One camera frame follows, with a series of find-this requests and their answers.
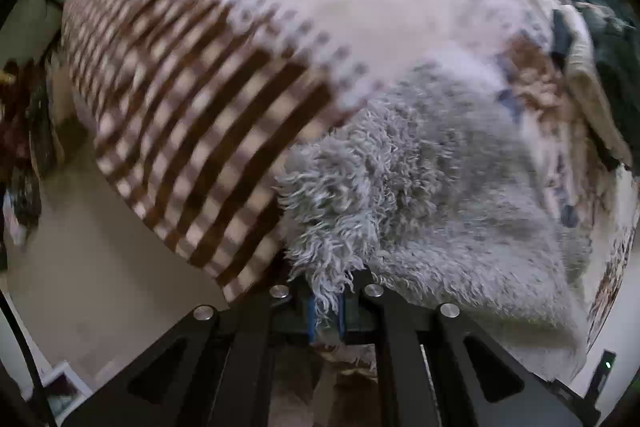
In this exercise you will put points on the dark red clothes pile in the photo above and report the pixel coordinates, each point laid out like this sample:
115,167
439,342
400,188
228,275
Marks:
20,142

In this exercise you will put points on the dark green cloth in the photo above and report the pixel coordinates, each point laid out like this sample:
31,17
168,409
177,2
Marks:
607,32

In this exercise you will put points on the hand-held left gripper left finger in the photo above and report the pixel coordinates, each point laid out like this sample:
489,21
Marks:
311,314

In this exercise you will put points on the white patterned blanket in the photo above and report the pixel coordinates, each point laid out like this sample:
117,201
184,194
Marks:
400,7

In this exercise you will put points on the cream folded cloth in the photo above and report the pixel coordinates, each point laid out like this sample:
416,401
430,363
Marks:
592,87

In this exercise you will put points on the white picture frame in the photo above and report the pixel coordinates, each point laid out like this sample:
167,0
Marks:
62,389

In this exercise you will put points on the grey shaggy blanket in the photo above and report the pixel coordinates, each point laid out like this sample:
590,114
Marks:
430,207

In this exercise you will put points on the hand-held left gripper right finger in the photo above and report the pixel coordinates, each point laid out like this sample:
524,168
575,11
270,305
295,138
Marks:
343,314

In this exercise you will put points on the brown checkered bed sheet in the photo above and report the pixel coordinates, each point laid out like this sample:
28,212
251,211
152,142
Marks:
200,132

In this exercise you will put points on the black device with green light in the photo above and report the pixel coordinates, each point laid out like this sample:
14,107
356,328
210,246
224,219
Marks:
601,369

